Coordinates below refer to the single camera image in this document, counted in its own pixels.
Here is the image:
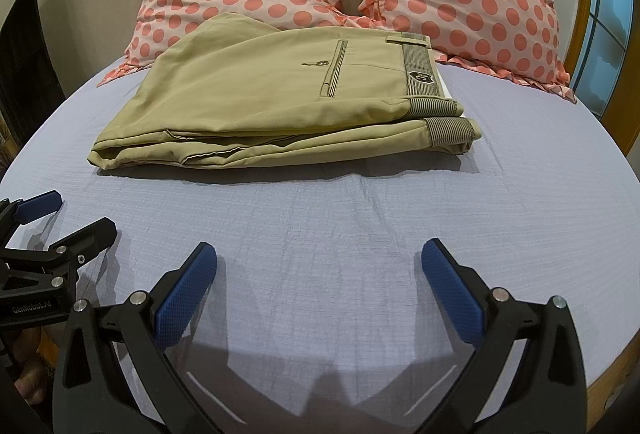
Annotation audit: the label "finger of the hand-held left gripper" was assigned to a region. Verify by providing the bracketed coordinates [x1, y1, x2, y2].
[0, 216, 117, 294]
[0, 190, 64, 243]

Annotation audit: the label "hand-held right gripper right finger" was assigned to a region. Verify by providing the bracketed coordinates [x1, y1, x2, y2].
[414, 238, 588, 434]

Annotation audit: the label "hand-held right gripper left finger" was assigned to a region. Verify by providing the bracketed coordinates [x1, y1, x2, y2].
[52, 241, 222, 434]

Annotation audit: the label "khaki pants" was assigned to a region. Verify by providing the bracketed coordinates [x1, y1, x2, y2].
[86, 12, 484, 171]

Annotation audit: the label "person's left hand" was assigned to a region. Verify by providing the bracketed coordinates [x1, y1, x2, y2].
[9, 328, 58, 406]

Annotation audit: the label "dark wooden cabinet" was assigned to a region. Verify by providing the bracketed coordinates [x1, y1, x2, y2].
[0, 0, 67, 165]

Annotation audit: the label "lavender bed sheet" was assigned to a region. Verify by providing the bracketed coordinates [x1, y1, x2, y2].
[0, 51, 640, 397]

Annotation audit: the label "wooden framed window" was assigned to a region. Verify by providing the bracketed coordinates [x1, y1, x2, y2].
[564, 0, 640, 125]

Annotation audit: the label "wooden bed frame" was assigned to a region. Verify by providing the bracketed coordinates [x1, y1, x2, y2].
[584, 346, 638, 396]

